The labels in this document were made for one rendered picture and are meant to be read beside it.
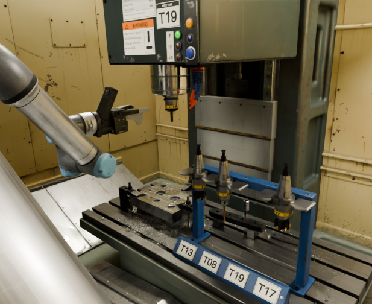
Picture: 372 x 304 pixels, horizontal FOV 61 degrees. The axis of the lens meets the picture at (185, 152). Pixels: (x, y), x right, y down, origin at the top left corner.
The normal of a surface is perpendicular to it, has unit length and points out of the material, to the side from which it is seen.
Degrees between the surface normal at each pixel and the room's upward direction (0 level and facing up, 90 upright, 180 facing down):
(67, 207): 25
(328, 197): 90
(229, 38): 90
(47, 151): 90
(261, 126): 90
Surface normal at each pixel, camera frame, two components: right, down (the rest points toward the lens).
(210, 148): -0.68, 0.23
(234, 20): 0.74, 0.18
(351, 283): -0.03, -0.96
